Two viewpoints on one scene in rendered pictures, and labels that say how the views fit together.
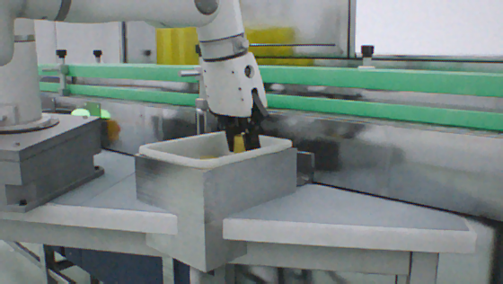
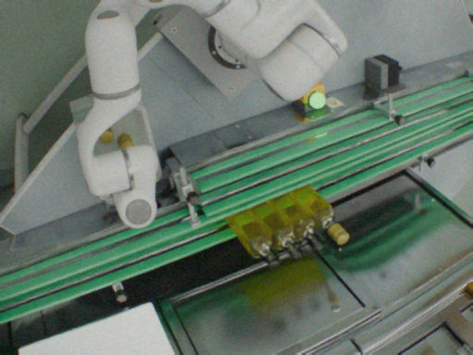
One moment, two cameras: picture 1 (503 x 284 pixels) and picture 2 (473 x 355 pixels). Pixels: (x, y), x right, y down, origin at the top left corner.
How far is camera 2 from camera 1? 96 cm
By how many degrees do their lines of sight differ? 42
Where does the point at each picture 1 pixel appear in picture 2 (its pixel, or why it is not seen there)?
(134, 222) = not seen: hidden behind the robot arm
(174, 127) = (202, 151)
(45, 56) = not seen: outside the picture
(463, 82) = (28, 284)
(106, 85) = (321, 133)
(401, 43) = (116, 321)
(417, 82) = (53, 275)
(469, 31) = (74, 342)
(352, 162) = (78, 222)
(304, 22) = (208, 302)
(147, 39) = (405, 213)
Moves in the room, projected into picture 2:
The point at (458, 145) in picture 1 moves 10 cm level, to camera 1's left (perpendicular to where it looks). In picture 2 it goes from (21, 256) to (35, 228)
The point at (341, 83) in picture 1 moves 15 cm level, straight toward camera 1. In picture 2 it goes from (102, 254) to (55, 225)
